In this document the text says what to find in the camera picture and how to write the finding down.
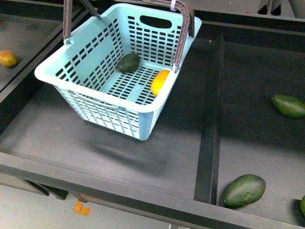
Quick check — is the yellow mango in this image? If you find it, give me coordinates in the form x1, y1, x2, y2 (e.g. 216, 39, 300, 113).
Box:
151, 70, 170, 96

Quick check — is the dark green avocado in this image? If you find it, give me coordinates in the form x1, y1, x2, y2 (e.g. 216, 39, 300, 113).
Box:
116, 53, 141, 73

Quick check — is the light blue plastic basket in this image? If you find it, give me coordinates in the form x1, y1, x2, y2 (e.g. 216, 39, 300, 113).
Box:
34, 3, 203, 142

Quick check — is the green avocado on shelf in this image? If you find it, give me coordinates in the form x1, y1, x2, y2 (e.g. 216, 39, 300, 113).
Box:
223, 174, 266, 208

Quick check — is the green avocado far right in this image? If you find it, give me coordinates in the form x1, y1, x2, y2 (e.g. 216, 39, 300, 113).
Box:
272, 95, 305, 119

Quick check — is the orange mango on shelf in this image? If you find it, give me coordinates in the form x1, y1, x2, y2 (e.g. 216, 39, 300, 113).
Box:
0, 50, 18, 67

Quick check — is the green avocado at edge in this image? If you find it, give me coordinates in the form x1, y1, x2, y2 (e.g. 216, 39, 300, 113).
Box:
300, 196, 305, 216

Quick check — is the black shelf divider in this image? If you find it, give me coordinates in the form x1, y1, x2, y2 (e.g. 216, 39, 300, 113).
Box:
194, 34, 224, 205

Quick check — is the orange floor tape marker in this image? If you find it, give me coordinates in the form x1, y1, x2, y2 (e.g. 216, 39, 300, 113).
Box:
73, 200, 91, 216

